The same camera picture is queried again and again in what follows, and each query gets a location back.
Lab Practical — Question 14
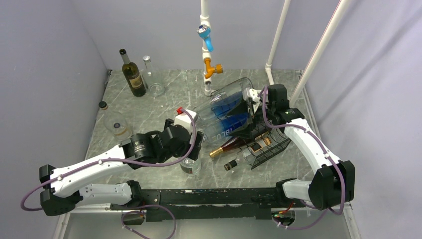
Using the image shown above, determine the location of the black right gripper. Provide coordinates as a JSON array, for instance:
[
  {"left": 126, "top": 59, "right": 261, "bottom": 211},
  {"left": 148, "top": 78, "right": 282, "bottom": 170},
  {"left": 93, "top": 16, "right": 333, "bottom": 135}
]
[{"left": 226, "top": 93, "right": 275, "bottom": 138}]

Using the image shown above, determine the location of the clear bottle dark label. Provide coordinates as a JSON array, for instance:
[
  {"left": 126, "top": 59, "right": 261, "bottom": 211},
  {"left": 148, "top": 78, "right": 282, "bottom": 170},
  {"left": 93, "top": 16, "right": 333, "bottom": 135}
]
[{"left": 143, "top": 55, "right": 165, "bottom": 97}]

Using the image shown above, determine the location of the dark green wine bottle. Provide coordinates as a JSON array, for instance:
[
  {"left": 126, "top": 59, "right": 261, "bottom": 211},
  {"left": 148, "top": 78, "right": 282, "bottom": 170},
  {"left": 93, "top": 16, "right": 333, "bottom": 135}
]
[{"left": 119, "top": 49, "right": 146, "bottom": 97}]

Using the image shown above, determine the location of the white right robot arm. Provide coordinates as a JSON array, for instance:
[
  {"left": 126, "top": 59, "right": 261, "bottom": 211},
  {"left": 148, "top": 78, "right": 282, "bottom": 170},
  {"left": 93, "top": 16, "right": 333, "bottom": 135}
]
[{"left": 227, "top": 84, "right": 355, "bottom": 215}]

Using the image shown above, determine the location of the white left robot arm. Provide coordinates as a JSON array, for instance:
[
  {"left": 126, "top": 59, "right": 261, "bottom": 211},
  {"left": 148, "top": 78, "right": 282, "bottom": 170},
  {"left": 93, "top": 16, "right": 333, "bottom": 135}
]
[{"left": 39, "top": 119, "right": 204, "bottom": 216}]

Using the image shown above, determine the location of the brown gold-capped wine bottle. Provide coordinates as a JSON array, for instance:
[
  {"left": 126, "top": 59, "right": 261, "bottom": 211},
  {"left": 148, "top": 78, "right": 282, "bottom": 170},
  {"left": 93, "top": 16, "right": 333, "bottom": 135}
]
[{"left": 209, "top": 136, "right": 258, "bottom": 158}]

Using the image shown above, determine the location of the clear blue bottle upper left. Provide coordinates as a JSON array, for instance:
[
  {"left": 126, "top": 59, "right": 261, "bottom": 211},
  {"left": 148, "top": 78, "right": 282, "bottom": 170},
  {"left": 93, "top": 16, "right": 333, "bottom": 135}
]
[{"left": 193, "top": 77, "right": 253, "bottom": 121}]

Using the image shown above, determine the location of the clear blue bottle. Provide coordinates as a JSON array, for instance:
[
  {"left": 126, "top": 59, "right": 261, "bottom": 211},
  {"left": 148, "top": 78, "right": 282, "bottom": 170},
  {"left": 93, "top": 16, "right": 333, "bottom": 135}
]
[
  {"left": 201, "top": 113, "right": 248, "bottom": 143},
  {"left": 193, "top": 77, "right": 253, "bottom": 121}
]

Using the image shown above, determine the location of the clear flat black-capped bottle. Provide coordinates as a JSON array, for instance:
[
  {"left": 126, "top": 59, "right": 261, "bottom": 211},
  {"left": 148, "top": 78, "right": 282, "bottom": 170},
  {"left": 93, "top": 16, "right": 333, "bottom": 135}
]
[{"left": 224, "top": 147, "right": 261, "bottom": 171}]

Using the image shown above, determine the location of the clear blue bottle lower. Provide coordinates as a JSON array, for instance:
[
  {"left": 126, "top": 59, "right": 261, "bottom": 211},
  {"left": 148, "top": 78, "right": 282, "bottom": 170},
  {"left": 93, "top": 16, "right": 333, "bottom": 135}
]
[{"left": 201, "top": 113, "right": 248, "bottom": 143}]

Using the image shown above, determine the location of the round clear flask bottle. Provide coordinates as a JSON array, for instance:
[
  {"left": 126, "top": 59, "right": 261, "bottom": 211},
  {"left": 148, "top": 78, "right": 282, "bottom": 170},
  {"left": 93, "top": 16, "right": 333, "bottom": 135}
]
[{"left": 99, "top": 101, "right": 132, "bottom": 141}]

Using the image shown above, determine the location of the orange pipe valve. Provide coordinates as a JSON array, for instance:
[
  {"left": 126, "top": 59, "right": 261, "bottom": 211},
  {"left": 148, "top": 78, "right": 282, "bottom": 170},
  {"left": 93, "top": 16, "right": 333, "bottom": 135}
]
[{"left": 204, "top": 57, "right": 223, "bottom": 79}]

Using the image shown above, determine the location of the white diagonal pole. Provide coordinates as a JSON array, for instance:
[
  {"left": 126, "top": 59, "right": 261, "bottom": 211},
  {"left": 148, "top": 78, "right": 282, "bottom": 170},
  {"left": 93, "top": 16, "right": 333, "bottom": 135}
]
[{"left": 290, "top": 0, "right": 352, "bottom": 106}]

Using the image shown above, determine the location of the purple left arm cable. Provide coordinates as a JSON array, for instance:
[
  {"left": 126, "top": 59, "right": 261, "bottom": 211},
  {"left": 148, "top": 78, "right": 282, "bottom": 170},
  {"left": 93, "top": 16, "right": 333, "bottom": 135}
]
[{"left": 20, "top": 108, "right": 199, "bottom": 239}]

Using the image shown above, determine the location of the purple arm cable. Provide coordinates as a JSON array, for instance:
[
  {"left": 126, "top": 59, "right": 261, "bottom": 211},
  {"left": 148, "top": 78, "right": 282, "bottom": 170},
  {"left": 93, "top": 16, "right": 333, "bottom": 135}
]
[
  {"left": 20, "top": 108, "right": 199, "bottom": 239},
  {"left": 260, "top": 86, "right": 346, "bottom": 231}
]

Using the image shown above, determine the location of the black wire wine rack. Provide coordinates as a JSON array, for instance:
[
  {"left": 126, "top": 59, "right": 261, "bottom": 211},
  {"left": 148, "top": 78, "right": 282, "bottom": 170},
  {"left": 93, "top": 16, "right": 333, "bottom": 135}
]
[{"left": 228, "top": 112, "right": 291, "bottom": 167}]

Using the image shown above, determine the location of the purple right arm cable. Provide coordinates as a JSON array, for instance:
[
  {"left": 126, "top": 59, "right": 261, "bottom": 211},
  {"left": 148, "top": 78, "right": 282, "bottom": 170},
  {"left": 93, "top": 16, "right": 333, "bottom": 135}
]
[{"left": 260, "top": 86, "right": 346, "bottom": 231}]

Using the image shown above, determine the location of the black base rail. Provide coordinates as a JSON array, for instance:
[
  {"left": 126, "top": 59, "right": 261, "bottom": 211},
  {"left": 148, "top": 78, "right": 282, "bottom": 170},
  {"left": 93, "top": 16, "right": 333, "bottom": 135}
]
[{"left": 110, "top": 187, "right": 298, "bottom": 222}]

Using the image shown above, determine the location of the white PVC pipe frame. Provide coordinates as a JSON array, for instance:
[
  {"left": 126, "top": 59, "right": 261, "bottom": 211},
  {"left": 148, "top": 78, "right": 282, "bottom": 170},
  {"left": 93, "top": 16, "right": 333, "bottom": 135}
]
[{"left": 200, "top": 0, "right": 291, "bottom": 97}]

